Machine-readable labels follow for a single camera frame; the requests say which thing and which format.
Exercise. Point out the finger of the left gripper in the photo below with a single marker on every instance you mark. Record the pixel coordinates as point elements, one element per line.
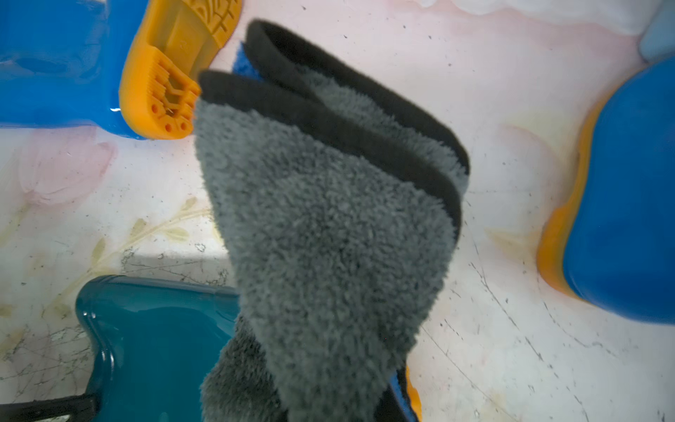
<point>83,408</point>

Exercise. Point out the green rubber boot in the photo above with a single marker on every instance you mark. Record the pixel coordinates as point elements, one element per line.
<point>153,343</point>

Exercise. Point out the grey microfibre cloth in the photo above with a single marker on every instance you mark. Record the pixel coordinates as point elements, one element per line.
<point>340,205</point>

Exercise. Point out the blue rubber boot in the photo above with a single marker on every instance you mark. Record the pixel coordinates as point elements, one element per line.
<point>611,244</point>
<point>129,67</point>

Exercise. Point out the light blue plastic toolbox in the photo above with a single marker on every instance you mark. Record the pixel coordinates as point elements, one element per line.
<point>657,42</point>

